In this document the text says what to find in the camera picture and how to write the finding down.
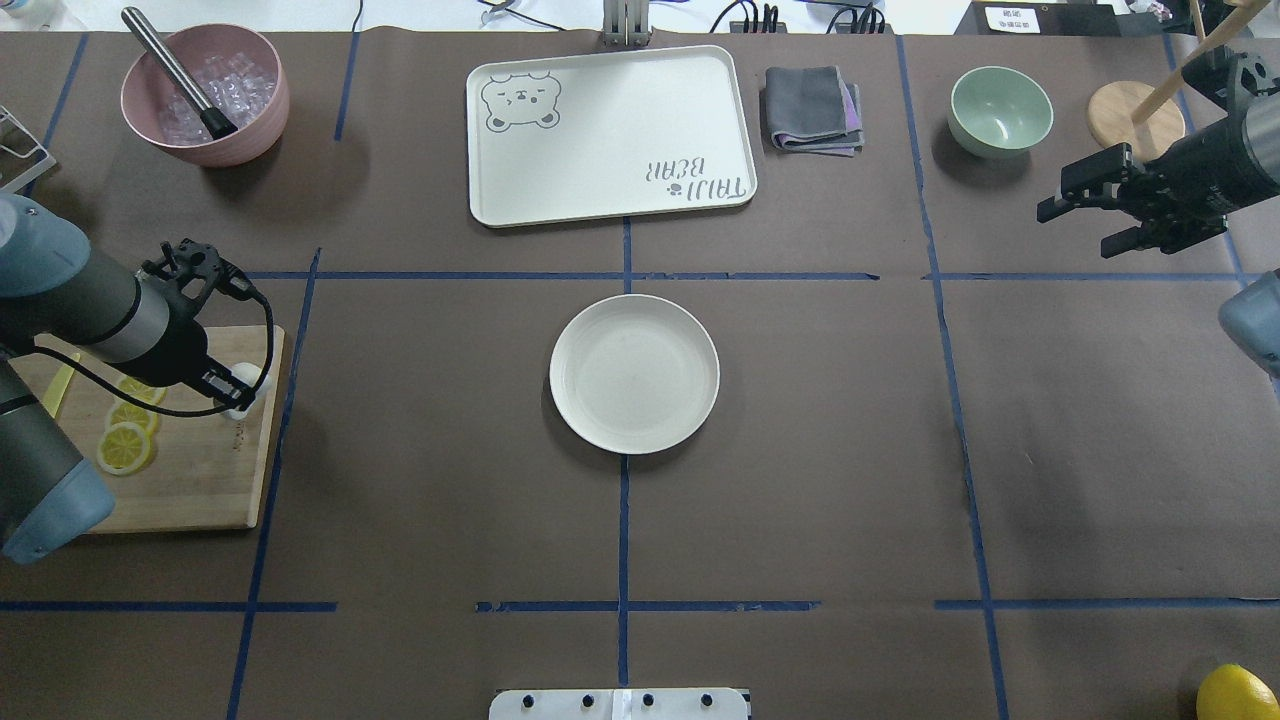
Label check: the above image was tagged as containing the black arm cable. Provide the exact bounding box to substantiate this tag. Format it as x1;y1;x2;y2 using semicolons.
29;240;276;419

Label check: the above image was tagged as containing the lemon slice top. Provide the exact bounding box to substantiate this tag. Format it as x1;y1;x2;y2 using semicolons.
115;375;168;406

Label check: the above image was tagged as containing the pink bowl with ice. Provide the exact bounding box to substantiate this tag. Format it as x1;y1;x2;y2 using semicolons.
120;24;291;168

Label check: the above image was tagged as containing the wooden mug tree stand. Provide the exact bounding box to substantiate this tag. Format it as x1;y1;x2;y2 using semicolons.
1085;1;1268;161

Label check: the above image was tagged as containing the lemon slice middle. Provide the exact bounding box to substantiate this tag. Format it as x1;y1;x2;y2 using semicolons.
104;398;159;436

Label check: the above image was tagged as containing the folded grey purple cloth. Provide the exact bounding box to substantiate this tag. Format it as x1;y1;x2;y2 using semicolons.
764;67;865;158

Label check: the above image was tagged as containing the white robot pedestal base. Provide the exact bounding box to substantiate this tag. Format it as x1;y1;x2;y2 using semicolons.
488;687;753;719

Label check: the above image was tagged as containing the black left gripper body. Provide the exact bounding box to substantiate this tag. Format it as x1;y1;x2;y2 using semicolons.
140;300;236;396

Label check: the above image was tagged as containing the steel muddler black tip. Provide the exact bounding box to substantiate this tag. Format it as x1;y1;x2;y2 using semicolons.
120;6;238;140

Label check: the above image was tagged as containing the mint green bowl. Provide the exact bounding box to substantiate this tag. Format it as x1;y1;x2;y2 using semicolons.
947;67;1055;160

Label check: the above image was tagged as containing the yellow plastic knife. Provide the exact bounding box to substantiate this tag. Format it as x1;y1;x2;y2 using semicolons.
40;354;81;421

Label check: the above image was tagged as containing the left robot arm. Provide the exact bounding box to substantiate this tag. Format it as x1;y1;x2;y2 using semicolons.
1;192;278;565

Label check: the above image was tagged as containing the yellow lemon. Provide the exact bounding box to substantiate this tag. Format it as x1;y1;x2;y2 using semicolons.
1196;664;1279;719

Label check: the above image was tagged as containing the aluminium camera post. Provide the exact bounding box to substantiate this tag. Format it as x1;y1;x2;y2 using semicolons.
602;0;652;47

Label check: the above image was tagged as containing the white steamed bun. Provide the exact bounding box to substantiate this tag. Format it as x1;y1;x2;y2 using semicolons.
221;363;275;421

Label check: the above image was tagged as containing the cream round plate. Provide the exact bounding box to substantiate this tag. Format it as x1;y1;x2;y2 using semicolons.
548;293;721;455

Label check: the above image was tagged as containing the lemon slice bottom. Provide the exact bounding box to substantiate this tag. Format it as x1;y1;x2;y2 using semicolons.
95;421;154;477

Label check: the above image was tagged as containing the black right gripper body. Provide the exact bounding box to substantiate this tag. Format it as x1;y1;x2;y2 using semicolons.
1060;143;1236;251

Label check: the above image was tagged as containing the lemon slice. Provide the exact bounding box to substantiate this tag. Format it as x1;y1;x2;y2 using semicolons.
115;375;168;406
95;421;154;477
104;398;159;436

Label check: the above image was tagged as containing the cream bear tray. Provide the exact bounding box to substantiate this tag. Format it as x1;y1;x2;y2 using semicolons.
466;45;758;228

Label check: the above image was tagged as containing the black power strip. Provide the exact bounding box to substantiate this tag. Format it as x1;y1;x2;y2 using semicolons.
710;1;892;35

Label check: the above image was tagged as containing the bamboo cutting board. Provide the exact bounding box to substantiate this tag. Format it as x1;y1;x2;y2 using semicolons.
12;325;289;534

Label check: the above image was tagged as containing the metal cup rack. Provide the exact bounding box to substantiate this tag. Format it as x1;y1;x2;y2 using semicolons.
1;106;58;193

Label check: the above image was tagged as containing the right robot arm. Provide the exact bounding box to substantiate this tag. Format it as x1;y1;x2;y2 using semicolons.
1036;46;1279;258

